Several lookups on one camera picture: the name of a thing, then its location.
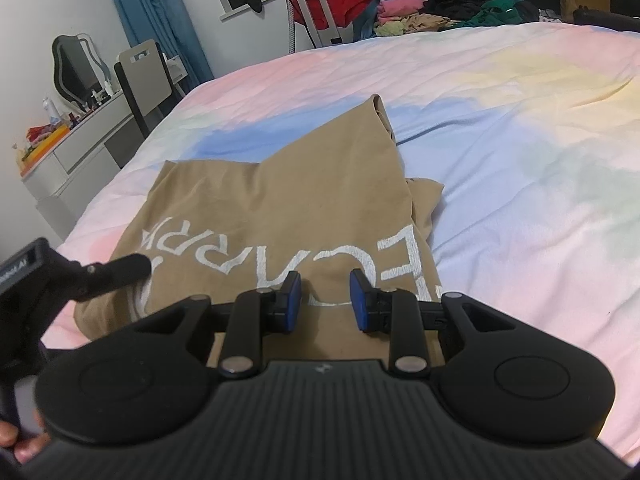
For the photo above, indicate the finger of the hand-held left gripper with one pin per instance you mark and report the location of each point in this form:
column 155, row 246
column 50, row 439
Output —
column 115, row 272

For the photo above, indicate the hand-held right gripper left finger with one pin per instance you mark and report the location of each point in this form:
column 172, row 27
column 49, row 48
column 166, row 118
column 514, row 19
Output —
column 292, row 305

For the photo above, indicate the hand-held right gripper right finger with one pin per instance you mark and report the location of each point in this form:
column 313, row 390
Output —
column 357, row 302

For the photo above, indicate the tan printed t-shirt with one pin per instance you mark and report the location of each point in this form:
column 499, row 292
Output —
column 300, row 200

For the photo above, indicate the pink clothes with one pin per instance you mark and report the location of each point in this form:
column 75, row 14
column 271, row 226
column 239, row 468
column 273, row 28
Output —
column 402, row 6

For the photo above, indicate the black clothes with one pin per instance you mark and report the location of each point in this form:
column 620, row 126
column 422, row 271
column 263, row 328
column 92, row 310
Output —
column 460, row 0

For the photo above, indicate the person's left hand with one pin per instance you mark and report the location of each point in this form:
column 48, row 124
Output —
column 32, row 447

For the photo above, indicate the white dressing table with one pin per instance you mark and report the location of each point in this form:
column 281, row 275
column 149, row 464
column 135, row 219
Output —
column 85, row 150

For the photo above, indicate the orange tray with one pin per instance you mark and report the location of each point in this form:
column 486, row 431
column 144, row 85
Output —
column 47, row 147

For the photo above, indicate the colourful clutter pile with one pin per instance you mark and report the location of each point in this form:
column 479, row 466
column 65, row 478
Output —
column 42, row 134

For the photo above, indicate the white spray bottle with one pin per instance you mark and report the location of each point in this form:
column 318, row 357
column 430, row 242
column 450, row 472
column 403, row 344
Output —
column 49, row 109

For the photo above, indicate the small white bottle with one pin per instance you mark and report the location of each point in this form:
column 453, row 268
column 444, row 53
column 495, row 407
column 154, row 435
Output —
column 108, row 88

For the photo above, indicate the grey and black chair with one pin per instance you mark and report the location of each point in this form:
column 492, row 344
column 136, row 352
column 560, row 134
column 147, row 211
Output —
column 147, row 80

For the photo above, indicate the pastel bed blanket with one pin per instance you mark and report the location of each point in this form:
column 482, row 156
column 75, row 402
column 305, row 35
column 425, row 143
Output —
column 500, row 160

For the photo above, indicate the wavy vanity mirror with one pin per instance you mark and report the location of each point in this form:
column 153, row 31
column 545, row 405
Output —
column 77, row 70

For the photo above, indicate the light green cloth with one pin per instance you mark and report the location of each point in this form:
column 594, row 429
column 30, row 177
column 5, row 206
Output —
column 390, row 29

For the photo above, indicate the beige folded cloth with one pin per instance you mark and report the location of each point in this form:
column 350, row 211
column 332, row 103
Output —
column 430, row 22

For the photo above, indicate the garment steamer stand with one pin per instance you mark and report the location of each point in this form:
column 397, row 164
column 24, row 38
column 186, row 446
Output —
column 320, row 5

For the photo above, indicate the small black hanging object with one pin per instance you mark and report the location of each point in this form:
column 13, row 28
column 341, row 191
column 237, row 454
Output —
column 256, row 4

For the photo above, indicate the dark upholstered furniture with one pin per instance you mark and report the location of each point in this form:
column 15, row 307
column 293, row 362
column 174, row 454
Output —
column 617, row 10

